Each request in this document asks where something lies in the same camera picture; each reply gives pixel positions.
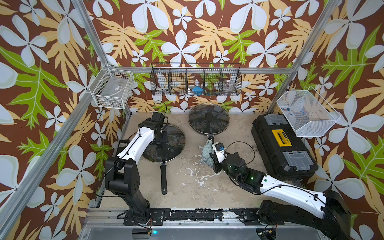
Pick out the green microfibre cloth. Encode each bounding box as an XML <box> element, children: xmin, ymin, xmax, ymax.
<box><xmin>202</xmin><ymin>140</ymin><xmax>215</xmax><ymax>168</ymax></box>

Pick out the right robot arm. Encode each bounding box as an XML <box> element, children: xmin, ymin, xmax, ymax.
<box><xmin>202</xmin><ymin>151</ymin><xmax>352</xmax><ymax>240</ymax></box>

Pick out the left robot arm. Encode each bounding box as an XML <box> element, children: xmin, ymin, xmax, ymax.
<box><xmin>105</xmin><ymin>113</ymin><xmax>168</xmax><ymax>225</ymax></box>

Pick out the small pan with lid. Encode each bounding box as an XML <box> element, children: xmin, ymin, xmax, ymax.
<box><xmin>188</xmin><ymin>104</ymin><xmax>230</xmax><ymax>143</ymax></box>

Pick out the large black frying pan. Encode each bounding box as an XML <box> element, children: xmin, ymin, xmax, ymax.
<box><xmin>140</xmin><ymin>123</ymin><xmax>186</xmax><ymax>195</ymax></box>

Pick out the black power adapter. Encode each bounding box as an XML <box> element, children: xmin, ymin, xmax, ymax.
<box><xmin>116</xmin><ymin>140</ymin><xmax>130</xmax><ymax>156</ymax></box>

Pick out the black yellow toolbox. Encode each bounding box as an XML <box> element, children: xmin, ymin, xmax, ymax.
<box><xmin>251</xmin><ymin>114</ymin><xmax>318</xmax><ymax>181</ymax></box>

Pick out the white mesh basket right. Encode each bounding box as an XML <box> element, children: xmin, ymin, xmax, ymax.
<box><xmin>277</xmin><ymin>87</ymin><xmax>341</xmax><ymax>138</ymax></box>

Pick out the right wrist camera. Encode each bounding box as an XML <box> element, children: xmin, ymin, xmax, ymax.
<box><xmin>212</xmin><ymin>143</ymin><xmax>226</xmax><ymax>164</ymax></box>

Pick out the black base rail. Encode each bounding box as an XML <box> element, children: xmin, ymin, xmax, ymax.
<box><xmin>117</xmin><ymin>208</ymin><xmax>284</xmax><ymax>227</ymax></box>

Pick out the black wire basket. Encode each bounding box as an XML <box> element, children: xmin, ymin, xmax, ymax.
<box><xmin>150</xmin><ymin>63</ymin><xmax>243</xmax><ymax>97</ymax></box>

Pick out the white wire basket left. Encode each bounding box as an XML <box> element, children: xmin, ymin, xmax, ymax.
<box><xmin>90</xmin><ymin>64</ymin><xmax>135</xmax><ymax>110</ymax></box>

